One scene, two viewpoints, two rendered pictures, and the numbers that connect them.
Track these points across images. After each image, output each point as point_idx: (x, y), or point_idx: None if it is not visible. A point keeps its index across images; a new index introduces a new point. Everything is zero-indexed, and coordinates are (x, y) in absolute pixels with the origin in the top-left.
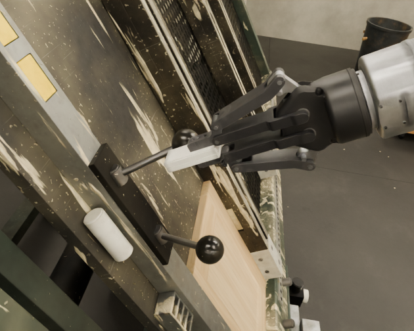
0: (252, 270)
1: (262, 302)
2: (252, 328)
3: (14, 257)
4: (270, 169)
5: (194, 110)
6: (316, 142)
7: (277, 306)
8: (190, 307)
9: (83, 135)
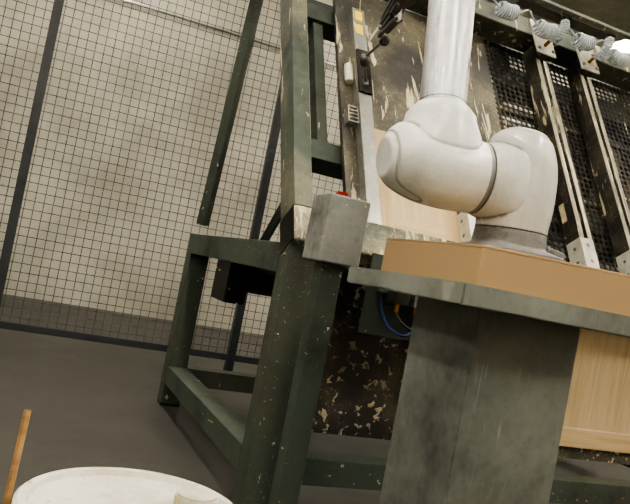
0: (446, 217)
1: (437, 235)
2: (404, 211)
3: (321, 66)
4: (388, 25)
5: None
6: (397, 8)
7: (446, 241)
8: (359, 117)
9: (362, 46)
